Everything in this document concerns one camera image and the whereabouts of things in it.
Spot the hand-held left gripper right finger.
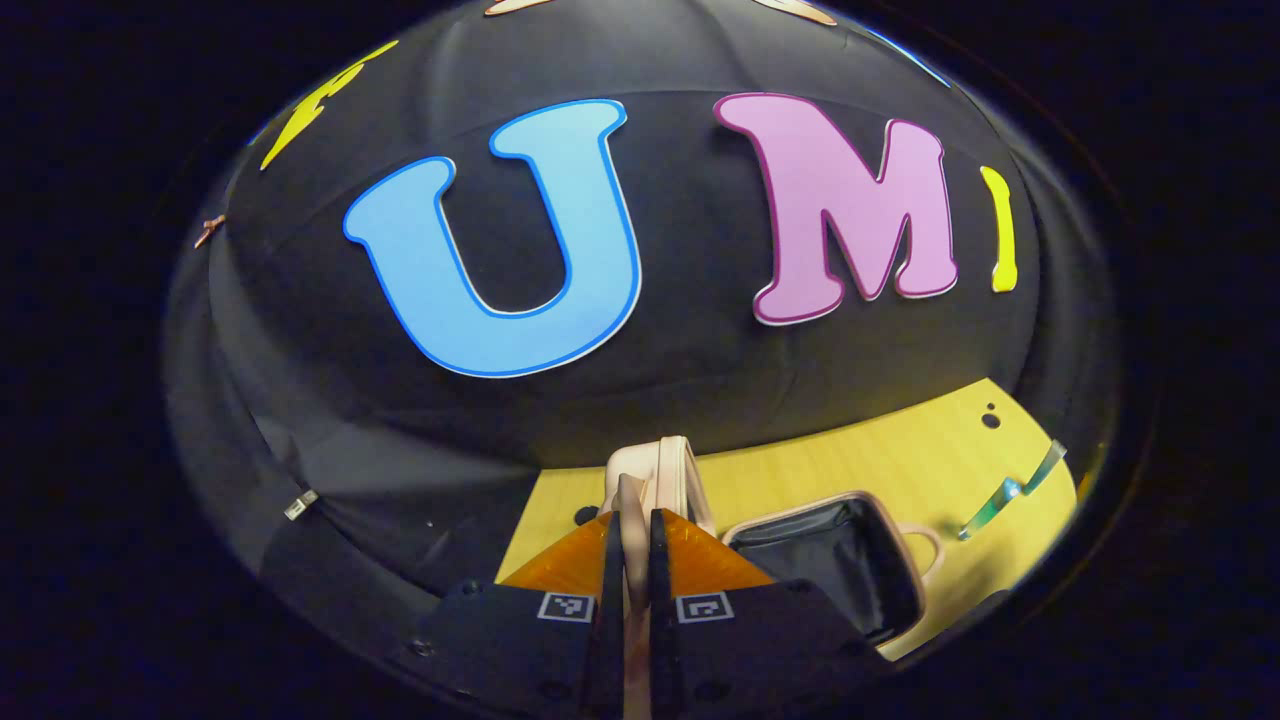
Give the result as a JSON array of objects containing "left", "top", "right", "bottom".
[{"left": 648, "top": 506, "right": 893, "bottom": 720}]

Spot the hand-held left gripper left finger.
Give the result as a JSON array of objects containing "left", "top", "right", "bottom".
[{"left": 413, "top": 508, "right": 628, "bottom": 720}]

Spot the silver foil sachet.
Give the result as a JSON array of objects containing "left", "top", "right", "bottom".
[{"left": 957, "top": 440, "right": 1069, "bottom": 542}]

